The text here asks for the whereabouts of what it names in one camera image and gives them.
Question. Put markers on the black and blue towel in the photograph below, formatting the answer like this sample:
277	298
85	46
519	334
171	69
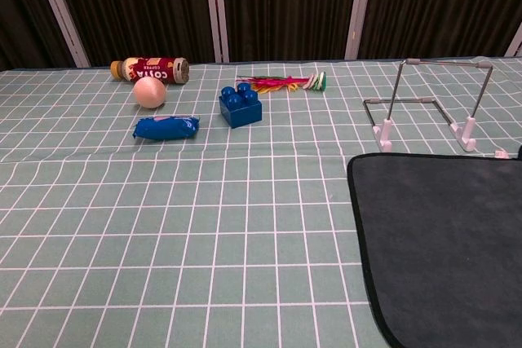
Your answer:
440	242

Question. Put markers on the blue toy brick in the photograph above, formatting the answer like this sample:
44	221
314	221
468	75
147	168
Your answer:
240	113

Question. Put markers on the colourful feather shuttlecock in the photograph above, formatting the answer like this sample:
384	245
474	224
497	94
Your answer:
315	82

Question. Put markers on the green checked tablecloth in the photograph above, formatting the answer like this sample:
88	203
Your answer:
204	221

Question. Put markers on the blue snack packet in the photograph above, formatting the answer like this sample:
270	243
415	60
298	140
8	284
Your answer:
163	129

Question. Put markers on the pink ball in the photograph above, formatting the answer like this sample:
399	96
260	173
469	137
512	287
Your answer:
150	93

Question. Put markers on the red coffee bottle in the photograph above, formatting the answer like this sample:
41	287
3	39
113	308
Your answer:
151	70

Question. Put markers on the small white clip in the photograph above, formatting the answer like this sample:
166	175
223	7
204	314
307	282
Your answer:
501	155

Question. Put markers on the white partition frame post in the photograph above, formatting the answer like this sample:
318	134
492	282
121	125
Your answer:
359	10
516	42
61	14
216	18

